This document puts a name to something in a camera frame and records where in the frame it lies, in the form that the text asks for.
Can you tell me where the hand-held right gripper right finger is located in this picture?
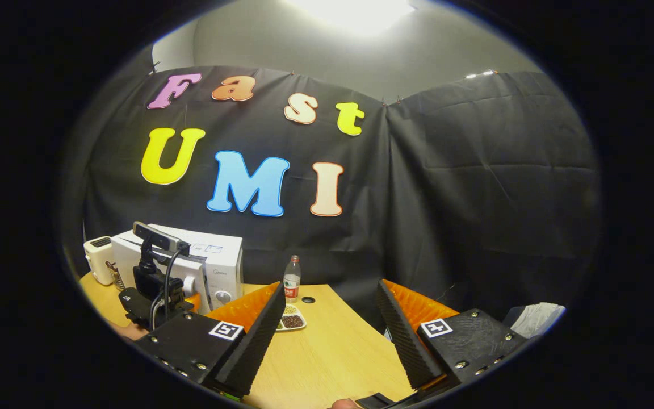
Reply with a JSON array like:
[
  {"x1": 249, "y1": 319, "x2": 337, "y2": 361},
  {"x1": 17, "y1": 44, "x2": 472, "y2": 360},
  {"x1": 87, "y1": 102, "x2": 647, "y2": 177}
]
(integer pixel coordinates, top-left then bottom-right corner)
[{"x1": 376, "y1": 279, "x2": 529, "y2": 393}]

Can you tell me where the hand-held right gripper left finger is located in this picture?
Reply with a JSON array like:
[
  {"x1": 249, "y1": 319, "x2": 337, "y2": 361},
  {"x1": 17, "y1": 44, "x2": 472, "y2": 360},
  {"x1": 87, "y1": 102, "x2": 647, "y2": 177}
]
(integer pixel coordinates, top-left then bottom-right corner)
[{"x1": 134, "y1": 282, "x2": 287, "y2": 398}]

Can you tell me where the white microwave oven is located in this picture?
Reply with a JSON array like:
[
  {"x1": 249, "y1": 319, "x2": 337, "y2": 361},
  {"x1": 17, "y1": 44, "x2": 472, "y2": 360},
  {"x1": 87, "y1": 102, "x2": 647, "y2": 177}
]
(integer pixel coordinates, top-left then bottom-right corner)
[{"x1": 110, "y1": 223, "x2": 244, "y2": 316}]

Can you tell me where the white divided dish of beans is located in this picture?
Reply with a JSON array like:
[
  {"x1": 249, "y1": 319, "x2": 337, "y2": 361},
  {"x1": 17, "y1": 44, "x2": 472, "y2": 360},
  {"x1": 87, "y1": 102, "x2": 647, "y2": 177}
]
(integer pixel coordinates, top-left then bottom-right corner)
[{"x1": 275, "y1": 304, "x2": 307, "y2": 332}]

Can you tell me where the white toaster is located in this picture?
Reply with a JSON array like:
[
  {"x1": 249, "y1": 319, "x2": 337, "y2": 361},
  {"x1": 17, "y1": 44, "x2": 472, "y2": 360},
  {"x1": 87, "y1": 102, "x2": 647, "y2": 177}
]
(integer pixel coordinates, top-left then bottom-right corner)
[{"x1": 83, "y1": 236, "x2": 115, "y2": 286}]

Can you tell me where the clear water bottle red label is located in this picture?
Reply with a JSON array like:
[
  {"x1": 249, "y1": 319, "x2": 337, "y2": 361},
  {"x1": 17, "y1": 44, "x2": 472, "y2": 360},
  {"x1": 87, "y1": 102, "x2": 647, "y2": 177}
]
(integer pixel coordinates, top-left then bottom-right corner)
[{"x1": 283, "y1": 255, "x2": 302, "y2": 303}]

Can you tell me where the white crumpled cloth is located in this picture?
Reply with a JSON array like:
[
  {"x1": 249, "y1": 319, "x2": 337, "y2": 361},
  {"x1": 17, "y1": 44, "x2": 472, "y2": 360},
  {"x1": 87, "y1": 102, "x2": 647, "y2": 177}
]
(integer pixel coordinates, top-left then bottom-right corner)
[{"x1": 503, "y1": 302, "x2": 566, "y2": 340}]

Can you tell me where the large ceiling light panel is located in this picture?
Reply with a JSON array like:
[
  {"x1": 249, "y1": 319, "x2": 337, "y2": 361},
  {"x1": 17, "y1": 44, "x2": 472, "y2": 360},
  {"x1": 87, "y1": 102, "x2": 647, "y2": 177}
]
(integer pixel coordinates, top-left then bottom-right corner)
[{"x1": 287, "y1": 0, "x2": 418, "y2": 36}]

